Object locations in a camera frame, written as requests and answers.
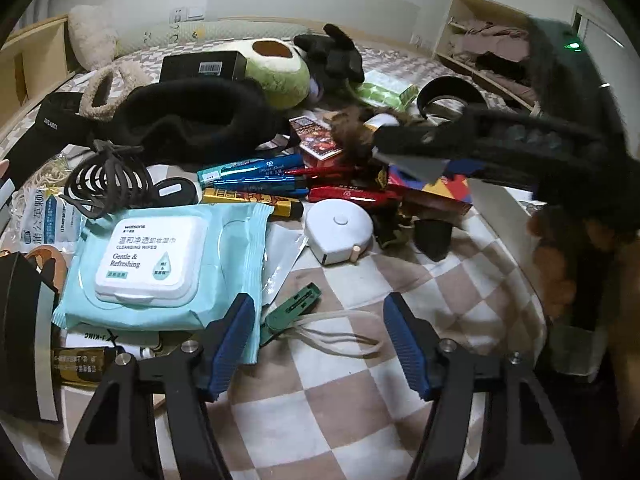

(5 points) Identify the white fluffy pillow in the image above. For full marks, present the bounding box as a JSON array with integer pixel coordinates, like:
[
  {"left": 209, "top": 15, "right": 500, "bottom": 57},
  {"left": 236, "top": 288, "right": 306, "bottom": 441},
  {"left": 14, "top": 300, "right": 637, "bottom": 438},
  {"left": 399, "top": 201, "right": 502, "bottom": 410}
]
[{"left": 67, "top": 5, "right": 119, "bottom": 72}]

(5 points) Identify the colourful card pack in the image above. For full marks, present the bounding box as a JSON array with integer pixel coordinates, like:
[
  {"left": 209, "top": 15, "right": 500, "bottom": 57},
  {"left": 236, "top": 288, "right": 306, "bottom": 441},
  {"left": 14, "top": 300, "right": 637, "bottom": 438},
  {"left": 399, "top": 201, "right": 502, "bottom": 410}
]
[{"left": 288, "top": 114, "right": 347, "bottom": 167}]

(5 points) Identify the person's right hand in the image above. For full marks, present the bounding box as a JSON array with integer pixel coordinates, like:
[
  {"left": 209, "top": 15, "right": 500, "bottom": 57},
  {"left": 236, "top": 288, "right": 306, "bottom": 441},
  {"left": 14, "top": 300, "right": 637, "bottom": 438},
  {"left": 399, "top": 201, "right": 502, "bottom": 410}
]
[{"left": 529, "top": 204, "right": 640, "bottom": 322}]

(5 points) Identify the brown fluffy scrunchie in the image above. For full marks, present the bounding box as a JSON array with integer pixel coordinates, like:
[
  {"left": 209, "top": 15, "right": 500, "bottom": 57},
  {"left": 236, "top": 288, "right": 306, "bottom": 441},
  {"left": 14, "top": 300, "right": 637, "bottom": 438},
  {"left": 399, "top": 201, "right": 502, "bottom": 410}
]
[{"left": 327, "top": 106, "right": 382, "bottom": 163}]

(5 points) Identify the pile of clothes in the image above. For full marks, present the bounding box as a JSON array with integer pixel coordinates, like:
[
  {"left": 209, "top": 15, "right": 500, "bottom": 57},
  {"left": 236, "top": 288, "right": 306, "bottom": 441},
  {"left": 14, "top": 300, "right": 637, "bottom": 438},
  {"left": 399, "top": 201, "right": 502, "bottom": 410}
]
[{"left": 447, "top": 19, "right": 538, "bottom": 103}]

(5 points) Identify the gold lighter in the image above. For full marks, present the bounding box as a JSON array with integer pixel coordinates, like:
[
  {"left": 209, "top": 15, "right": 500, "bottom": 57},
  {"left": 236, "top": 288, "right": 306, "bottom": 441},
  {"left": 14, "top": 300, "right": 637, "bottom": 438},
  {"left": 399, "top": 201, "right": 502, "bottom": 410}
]
[{"left": 49, "top": 347, "right": 122, "bottom": 387}]

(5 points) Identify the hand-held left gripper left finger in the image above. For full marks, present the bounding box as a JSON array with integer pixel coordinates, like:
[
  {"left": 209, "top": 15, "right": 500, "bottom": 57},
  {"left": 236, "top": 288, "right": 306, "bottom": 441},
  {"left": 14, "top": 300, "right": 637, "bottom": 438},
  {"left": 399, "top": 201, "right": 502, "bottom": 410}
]
[{"left": 59, "top": 292, "right": 257, "bottom": 480}]

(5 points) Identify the white packet with blue print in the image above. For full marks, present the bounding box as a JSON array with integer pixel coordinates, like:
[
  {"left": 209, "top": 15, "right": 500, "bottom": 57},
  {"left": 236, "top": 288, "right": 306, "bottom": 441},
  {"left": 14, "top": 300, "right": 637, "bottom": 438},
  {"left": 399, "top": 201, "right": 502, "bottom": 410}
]
[{"left": 14, "top": 179, "right": 87, "bottom": 257}]

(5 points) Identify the black hair claw clip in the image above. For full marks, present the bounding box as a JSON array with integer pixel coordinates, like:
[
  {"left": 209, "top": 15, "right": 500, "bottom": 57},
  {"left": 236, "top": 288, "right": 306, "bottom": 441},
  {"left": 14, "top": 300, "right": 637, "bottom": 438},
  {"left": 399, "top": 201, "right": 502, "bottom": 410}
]
[{"left": 64, "top": 139, "right": 154, "bottom": 219}]

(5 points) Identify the beige fluffy headband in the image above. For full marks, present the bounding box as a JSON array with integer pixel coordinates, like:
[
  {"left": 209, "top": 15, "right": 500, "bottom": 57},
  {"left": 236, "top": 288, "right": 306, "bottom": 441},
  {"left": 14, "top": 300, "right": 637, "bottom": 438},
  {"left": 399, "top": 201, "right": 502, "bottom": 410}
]
[{"left": 79, "top": 65, "right": 152, "bottom": 122}]

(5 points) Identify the white usb stick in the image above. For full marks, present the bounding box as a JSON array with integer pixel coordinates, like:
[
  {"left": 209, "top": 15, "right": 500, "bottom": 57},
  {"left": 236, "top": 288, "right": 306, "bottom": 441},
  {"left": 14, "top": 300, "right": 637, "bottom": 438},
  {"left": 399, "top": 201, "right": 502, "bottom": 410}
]
[{"left": 64, "top": 331, "right": 162, "bottom": 362}]

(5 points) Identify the black oval case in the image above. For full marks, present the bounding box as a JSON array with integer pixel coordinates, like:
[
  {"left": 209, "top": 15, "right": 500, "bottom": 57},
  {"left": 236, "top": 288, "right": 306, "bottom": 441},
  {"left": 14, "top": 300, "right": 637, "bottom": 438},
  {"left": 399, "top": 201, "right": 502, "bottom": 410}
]
[{"left": 151, "top": 177, "right": 202, "bottom": 207}]

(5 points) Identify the wooden bedside shelf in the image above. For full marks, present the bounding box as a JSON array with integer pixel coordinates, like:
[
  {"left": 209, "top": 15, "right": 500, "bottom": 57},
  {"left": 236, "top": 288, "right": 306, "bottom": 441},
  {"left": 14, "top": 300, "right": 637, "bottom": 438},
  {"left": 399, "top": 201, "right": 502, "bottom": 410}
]
[{"left": 0, "top": 15, "right": 77, "bottom": 128}]

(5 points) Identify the light blue wet wipes pack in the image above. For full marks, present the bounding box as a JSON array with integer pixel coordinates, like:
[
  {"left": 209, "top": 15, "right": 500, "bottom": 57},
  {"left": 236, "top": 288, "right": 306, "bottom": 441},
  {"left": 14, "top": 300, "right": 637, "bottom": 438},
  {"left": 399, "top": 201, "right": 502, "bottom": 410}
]
[{"left": 52, "top": 203, "right": 275, "bottom": 363}]

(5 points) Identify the black box with barcode label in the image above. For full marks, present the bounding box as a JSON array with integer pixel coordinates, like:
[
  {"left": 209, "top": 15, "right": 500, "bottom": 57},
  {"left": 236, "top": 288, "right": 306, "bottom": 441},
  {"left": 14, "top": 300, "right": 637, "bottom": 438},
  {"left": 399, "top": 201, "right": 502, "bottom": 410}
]
[{"left": 159, "top": 52, "right": 249, "bottom": 84}]

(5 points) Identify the avocado plush toy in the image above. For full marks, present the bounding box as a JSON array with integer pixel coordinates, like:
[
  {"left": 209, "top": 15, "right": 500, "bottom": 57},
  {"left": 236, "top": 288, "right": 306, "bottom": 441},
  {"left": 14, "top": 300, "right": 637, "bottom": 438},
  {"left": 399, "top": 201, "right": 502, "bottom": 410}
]
[{"left": 219, "top": 38, "right": 312, "bottom": 110}]

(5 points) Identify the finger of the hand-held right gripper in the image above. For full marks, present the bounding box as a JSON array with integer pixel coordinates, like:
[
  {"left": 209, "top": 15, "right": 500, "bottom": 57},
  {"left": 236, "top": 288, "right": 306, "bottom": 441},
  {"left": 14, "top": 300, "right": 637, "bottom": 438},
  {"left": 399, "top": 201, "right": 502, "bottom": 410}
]
[
  {"left": 462, "top": 105, "right": 621, "bottom": 143},
  {"left": 374, "top": 125, "right": 556, "bottom": 186}
]

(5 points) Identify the pair of black gloves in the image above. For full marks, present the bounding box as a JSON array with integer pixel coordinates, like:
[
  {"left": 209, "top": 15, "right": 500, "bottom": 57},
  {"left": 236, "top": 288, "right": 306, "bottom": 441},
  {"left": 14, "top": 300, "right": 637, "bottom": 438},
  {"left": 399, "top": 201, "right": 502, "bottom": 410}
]
[{"left": 293, "top": 23, "right": 367, "bottom": 92}]

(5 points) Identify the blue tube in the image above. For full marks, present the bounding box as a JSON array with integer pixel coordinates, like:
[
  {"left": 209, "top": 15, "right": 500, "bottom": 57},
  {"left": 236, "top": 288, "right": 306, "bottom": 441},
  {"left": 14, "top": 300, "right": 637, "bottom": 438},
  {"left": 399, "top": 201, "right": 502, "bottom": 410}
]
[{"left": 212, "top": 174, "right": 309, "bottom": 199}]

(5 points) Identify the wooden closet shelf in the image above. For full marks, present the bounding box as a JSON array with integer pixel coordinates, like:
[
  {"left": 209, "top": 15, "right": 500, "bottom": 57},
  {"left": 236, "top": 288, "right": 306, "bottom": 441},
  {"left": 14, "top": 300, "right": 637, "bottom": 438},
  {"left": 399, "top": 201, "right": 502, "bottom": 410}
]
[{"left": 434, "top": 0, "right": 551, "bottom": 112}]

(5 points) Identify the white round tape measure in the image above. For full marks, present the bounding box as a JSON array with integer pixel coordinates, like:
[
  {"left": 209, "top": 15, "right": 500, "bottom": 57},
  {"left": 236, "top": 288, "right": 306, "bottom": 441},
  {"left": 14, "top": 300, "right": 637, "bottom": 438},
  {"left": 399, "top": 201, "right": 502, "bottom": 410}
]
[{"left": 304, "top": 199, "right": 374, "bottom": 267}]

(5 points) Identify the black cap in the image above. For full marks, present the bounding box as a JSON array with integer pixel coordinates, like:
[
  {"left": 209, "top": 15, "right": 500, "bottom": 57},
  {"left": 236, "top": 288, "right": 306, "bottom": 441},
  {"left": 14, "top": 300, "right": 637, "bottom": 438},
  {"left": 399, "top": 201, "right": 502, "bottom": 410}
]
[{"left": 0, "top": 92, "right": 97, "bottom": 182}]

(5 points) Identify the green clip with cord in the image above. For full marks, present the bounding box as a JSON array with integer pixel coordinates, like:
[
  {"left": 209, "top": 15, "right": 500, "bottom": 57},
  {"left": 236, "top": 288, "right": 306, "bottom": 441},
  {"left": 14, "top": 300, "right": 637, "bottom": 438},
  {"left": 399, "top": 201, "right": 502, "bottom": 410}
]
[{"left": 259, "top": 282, "right": 387, "bottom": 359}]

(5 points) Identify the teal tube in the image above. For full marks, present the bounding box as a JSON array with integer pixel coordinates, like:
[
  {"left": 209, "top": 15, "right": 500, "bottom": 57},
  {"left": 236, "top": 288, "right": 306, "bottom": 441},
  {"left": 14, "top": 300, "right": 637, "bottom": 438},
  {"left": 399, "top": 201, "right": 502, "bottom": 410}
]
[{"left": 196, "top": 153, "right": 307, "bottom": 184}]

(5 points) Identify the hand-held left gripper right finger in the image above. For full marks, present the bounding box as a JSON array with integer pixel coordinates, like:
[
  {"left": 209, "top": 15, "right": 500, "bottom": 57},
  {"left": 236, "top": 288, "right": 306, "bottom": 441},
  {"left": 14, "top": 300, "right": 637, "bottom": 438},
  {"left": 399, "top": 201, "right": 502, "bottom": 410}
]
[{"left": 383, "top": 291, "right": 582, "bottom": 480}]

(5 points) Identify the long patterned bolster pillow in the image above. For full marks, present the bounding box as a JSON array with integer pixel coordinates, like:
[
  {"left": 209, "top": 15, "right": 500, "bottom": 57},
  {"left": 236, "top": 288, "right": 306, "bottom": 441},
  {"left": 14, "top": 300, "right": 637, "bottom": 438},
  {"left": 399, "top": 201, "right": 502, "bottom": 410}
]
[{"left": 114, "top": 19, "right": 282, "bottom": 55}]

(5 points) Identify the small black box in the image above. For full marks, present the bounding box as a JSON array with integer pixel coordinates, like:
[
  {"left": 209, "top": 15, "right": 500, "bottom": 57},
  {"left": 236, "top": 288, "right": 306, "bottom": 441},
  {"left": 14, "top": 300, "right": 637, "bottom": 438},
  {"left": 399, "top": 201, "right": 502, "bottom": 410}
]
[{"left": 414, "top": 216, "right": 454, "bottom": 262}]

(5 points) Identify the green tissue pack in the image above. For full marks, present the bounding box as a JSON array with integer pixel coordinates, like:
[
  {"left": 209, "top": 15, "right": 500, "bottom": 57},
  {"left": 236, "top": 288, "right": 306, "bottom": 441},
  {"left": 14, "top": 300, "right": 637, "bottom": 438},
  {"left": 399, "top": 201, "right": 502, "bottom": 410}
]
[{"left": 356, "top": 70, "right": 419, "bottom": 109}]

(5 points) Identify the white wall socket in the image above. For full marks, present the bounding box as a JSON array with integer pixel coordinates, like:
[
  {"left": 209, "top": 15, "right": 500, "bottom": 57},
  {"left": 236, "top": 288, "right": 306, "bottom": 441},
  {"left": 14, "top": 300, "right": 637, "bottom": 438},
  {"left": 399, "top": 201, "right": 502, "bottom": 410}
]
[{"left": 170, "top": 6, "right": 206, "bottom": 24}]

